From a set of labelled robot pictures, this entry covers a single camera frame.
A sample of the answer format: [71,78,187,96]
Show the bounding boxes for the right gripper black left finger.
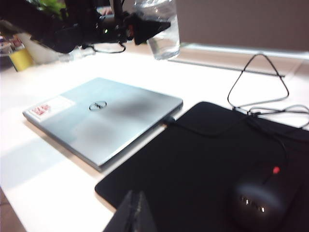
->
[106,190,136,232]

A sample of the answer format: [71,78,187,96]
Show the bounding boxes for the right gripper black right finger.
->
[131,191,157,232]

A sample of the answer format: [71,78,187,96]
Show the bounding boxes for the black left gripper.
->
[72,13,172,46]

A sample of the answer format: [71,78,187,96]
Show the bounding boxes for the clear plastic cup with water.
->
[134,0,181,60]

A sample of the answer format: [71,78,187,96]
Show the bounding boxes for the closed silver laptop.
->
[22,77,183,174]

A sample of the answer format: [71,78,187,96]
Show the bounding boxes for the black mouse pad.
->
[94,101,309,232]

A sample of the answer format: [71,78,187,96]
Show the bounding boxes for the brown fabric desk divider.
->
[176,0,309,48]

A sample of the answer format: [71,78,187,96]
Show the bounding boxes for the green plant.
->
[31,0,66,15]

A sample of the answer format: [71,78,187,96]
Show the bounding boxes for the black computer mouse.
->
[226,164,294,229]

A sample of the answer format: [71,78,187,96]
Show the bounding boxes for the yellow box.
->
[9,47,34,72]

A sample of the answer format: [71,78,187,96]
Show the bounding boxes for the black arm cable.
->
[82,40,126,54]

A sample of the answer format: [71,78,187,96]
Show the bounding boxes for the black mouse cable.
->
[164,53,309,184]

